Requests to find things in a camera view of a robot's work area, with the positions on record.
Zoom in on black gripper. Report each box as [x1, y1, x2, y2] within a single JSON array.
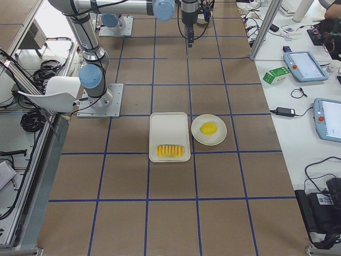
[[181, 0, 199, 47]]

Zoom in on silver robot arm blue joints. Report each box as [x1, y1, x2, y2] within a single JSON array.
[[47, 0, 214, 105]]

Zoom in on yellow lemon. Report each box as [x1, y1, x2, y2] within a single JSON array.
[[200, 122, 218, 135]]

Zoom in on green white carton box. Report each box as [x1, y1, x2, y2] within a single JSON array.
[[263, 66, 290, 85]]

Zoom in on cream round plate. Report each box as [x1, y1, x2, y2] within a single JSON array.
[[191, 114, 227, 146]]

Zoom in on cream rectangular tray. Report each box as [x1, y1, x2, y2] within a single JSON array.
[[149, 112, 191, 163]]

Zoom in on blue teach pendant far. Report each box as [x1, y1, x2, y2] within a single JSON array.
[[283, 51, 328, 82]]

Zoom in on blue teach pendant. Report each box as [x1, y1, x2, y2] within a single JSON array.
[[283, 51, 328, 82], [313, 98, 340, 142]]

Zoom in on black power adapter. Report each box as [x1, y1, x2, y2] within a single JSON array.
[[275, 107, 296, 117]]

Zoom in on white plastic chair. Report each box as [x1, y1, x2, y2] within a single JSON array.
[[18, 76, 80, 113]]

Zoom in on blue teach pendant near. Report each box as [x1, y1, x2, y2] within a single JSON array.
[[313, 98, 340, 142]]

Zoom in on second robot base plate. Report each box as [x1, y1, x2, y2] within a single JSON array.
[[99, 16, 134, 37]]

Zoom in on aluminium frame post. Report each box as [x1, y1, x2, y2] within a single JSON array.
[[250, 0, 282, 60]]

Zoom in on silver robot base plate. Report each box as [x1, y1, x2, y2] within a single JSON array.
[[77, 83, 124, 118]]

